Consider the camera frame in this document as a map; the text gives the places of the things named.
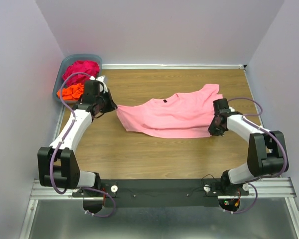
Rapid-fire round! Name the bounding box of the light pink t shirt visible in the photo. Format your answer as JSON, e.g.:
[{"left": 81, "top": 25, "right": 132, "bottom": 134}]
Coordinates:
[{"left": 116, "top": 84, "right": 223, "bottom": 139}]

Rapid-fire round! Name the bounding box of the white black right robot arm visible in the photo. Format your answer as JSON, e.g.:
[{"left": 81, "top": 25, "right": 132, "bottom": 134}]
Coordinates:
[{"left": 208, "top": 98, "right": 289, "bottom": 193}]

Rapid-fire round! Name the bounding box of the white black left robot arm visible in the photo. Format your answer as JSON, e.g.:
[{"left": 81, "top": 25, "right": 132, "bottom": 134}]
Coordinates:
[{"left": 37, "top": 76, "right": 117, "bottom": 194}]

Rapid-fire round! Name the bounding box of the orange t shirt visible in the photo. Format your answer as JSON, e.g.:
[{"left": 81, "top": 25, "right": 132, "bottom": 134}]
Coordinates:
[{"left": 57, "top": 83, "right": 84, "bottom": 101}]

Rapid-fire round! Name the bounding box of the grey plastic laundry basin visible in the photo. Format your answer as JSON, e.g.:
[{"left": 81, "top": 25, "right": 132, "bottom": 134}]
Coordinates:
[{"left": 52, "top": 54, "right": 103, "bottom": 103}]

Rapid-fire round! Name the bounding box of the magenta t shirt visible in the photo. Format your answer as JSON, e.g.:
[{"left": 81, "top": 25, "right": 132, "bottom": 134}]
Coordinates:
[{"left": 62, "top": 60, "right": 100, "bottom": 87}]

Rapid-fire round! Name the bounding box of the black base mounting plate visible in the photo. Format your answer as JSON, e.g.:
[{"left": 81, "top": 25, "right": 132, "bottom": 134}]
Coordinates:
[{"left": 72, "top": 178, "right": 249, "bottom": 213}]

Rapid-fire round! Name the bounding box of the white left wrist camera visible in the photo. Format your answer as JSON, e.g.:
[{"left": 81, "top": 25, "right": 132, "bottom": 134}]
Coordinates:
[{"left": 89, "top": 75, "right": 109, "bottom": 94}]

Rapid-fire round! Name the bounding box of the aluminium extrusion rail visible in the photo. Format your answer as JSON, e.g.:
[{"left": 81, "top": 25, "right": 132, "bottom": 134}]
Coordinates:
[{"left": 30, "top": 177, "right": 297, "bottom": 200}]

